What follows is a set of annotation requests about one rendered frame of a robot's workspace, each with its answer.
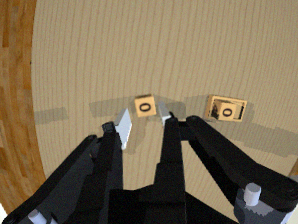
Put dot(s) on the tan wooden calendar cube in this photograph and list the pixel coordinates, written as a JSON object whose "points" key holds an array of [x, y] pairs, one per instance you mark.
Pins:
{"points": [[223, 110], [145, 105]]}

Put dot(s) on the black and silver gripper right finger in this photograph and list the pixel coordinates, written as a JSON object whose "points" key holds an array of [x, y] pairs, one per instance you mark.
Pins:
{"points": [[263, 196]]}

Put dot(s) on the tan wooden tray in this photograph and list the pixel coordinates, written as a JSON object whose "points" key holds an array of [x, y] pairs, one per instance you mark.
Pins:
{"points": [[240, 106]]}

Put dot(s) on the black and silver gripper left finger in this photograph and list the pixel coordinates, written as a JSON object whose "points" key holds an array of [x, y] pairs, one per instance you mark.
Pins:
{"points": [[64, 196]]}

